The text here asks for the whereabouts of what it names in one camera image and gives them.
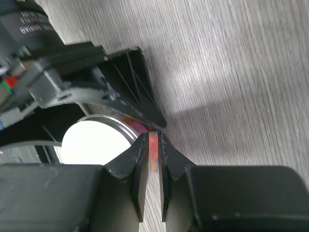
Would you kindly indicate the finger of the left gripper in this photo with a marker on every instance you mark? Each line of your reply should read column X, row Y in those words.
column 127, row 73

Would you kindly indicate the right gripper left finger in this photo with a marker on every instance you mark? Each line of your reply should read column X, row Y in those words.
column 76, row 198

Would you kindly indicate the white round lid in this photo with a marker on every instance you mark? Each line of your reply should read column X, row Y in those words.
column 98, row 139

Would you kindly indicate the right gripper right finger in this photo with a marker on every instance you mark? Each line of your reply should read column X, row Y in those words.
column 229, row 198

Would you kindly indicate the clear round jar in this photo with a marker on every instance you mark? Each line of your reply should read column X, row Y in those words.
column 153, row 149

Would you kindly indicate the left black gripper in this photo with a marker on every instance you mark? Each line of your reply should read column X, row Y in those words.
column 53, row 76

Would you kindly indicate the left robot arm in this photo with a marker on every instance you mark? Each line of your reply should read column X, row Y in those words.
column 25, row 23

